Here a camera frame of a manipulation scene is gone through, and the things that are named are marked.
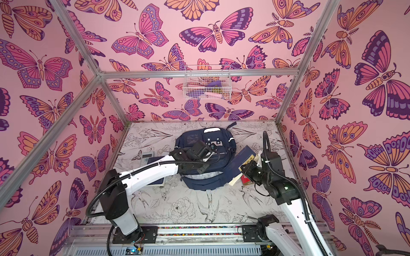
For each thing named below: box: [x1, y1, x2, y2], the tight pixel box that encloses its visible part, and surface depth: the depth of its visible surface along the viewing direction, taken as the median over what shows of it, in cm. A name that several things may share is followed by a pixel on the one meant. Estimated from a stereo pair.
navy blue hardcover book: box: [223, 145, 257, 183], surface depth 79 cm
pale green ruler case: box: [140, 151, 155, 167], surface depth 102 cm
